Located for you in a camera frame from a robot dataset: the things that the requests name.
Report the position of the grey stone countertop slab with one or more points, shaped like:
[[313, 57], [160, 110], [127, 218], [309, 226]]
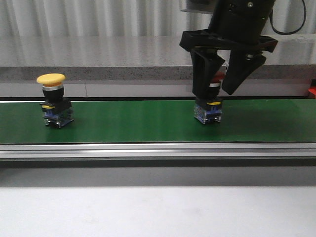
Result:
[[136, 58]]

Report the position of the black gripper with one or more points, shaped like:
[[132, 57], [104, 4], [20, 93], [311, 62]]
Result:
[[244, 60]]

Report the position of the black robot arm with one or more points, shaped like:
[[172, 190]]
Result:
[[236, 26]]

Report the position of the aluminium conveyor frame rail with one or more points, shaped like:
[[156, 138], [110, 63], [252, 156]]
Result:
[[176, 154]]

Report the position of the yellow mushroom push button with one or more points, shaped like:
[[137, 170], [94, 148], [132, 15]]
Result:
[[57, 109]]

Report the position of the green conveyor belt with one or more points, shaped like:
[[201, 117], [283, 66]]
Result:
[[259, 120]]

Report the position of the red orange plastic object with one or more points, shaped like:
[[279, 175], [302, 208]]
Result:
[[312, 89]]

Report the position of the red mushroom push button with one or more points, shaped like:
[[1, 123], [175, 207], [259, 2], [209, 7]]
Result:
[[209, 110]]

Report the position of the white pleated curtain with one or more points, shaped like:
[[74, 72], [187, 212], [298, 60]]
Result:
[[129, 18]]

